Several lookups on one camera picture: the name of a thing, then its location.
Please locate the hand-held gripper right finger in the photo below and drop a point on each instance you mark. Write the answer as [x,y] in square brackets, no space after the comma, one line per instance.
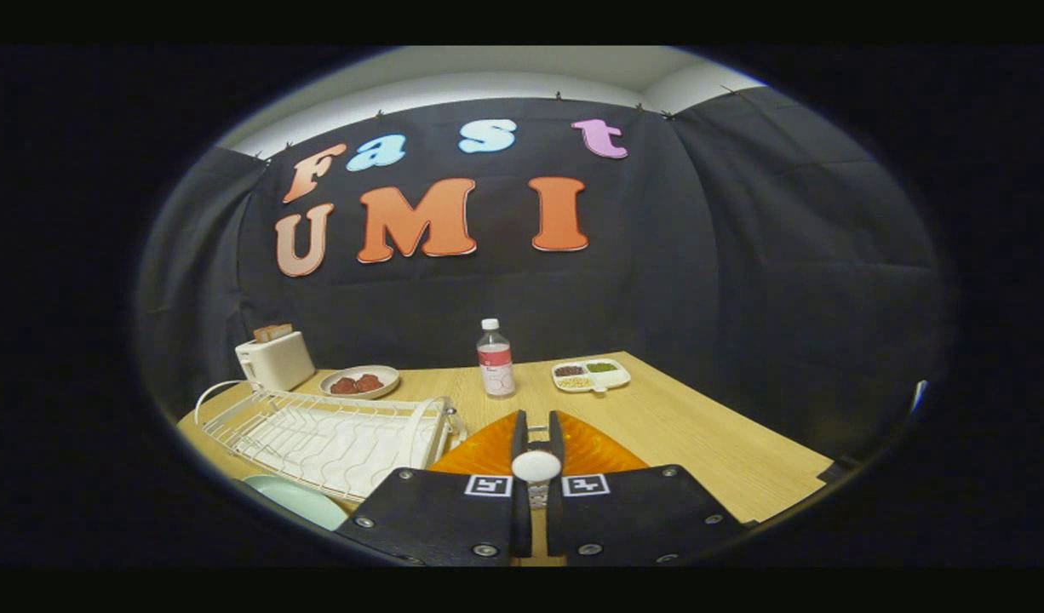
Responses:
[641,519]

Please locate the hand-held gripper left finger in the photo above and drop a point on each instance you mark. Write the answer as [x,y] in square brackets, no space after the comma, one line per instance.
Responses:
[428,519]

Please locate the pale green plate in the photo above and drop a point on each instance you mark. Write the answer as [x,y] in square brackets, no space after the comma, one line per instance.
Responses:
[301,502]

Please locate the beige plate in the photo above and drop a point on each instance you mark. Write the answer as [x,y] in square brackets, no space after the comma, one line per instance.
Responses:
[386,375]

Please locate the red meat pieces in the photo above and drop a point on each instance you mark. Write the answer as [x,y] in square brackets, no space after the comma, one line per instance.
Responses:
[356,385]

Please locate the white divided food tray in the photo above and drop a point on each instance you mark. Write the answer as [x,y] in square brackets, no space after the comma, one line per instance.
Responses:
[592,375]

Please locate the clear bottle with red label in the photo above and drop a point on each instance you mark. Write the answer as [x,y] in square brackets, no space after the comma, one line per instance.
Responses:
[496,362]

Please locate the white toaster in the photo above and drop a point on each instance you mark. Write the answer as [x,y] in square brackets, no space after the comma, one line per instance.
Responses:
[275,362]

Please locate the toast slices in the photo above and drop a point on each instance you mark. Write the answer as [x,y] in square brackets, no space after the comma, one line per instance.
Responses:
[272,333]

